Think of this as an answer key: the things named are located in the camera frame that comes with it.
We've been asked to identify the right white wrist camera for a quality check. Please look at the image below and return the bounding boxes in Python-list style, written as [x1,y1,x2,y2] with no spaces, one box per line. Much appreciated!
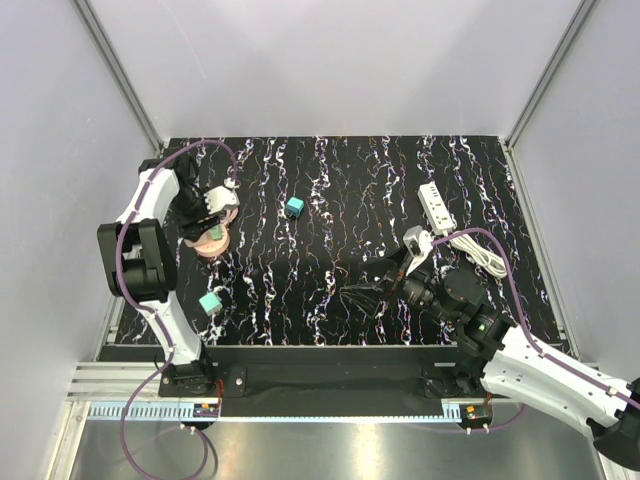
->
[403,226,433,275]

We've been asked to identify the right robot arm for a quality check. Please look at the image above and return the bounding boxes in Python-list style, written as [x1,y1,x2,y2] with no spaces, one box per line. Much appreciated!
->
[340,249,639,471]

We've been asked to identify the teal plug adapter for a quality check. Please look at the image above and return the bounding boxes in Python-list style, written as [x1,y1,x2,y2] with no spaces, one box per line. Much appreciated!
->
[284,197,305,219]

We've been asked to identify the pink round socket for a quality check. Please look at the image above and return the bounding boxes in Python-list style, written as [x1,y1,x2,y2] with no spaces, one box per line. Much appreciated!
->
[192,229,230,258]

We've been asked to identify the mint plug adapter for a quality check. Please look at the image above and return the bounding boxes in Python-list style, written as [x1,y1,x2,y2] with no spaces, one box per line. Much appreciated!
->
[199,292,223,316]

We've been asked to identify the white power strip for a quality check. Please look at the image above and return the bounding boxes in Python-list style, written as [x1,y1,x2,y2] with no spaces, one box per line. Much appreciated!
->
[418,182,455,236]

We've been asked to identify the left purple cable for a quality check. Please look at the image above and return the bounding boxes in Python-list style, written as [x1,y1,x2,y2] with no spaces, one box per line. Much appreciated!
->
[114,139,241,479]

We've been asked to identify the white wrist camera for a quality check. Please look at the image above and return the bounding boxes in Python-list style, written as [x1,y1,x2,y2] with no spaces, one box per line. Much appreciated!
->
[403,226,433,275]
[204,185,239,215]

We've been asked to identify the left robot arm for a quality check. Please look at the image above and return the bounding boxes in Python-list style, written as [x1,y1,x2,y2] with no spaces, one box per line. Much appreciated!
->
[97,153,224,396]

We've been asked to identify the white power strip cord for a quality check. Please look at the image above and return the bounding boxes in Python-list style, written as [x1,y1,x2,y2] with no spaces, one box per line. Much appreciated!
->
[447,230,510,279]

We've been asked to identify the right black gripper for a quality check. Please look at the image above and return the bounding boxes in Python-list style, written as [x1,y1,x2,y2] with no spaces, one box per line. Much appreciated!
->
[340,243,458,325]

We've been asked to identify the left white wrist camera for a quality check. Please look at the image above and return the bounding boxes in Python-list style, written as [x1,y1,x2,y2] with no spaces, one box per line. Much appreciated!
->
[204,185,239,215]

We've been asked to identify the green usb charger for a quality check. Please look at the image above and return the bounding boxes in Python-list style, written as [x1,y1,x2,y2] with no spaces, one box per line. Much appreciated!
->
[209,225,224,241]

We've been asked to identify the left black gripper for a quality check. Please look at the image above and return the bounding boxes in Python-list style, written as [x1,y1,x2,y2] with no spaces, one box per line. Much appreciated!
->
[171,188,220,242]

